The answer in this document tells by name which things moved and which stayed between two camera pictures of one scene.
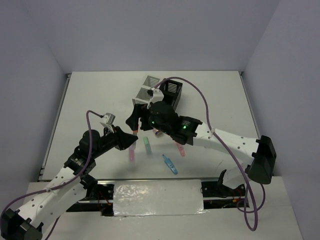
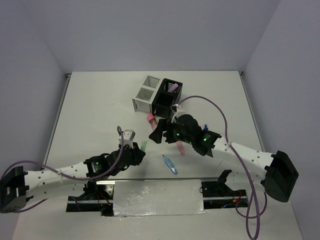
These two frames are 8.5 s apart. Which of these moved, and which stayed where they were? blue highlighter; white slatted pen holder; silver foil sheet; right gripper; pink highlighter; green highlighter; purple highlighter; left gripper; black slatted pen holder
Moved: left gripper; purple highlighter; green highlighter; right gripper
Stayed: blue highlighter; silver foil sheet; black slatted pen holder; pink highlighter; white slatted pen holder
